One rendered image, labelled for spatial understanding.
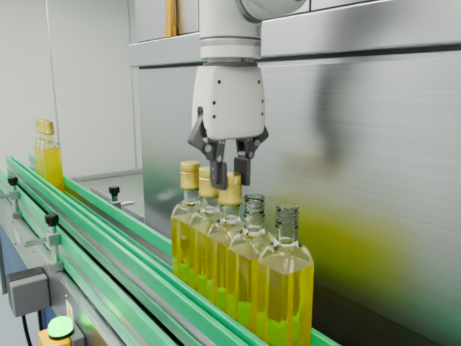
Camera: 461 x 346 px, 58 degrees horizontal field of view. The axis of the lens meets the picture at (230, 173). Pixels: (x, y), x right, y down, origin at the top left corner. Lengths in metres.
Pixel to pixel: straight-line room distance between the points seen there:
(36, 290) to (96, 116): 5.65
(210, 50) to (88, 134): 6.12
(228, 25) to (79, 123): 6.09
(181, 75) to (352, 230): 0.57
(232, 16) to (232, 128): 0.14
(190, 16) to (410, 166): 0.61
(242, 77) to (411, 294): 0.36
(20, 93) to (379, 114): 6.01
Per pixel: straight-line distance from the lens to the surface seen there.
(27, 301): 1.13
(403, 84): 0.55
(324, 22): 0.65
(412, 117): 0.55
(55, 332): 0.88
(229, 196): 0.60
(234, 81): 0.57
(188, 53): 0.93
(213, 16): 0.56
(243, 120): 0.58
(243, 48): 0.56
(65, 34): 6.58
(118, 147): 6.83
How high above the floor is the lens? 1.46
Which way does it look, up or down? 12 degrees down
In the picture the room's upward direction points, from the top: straight up
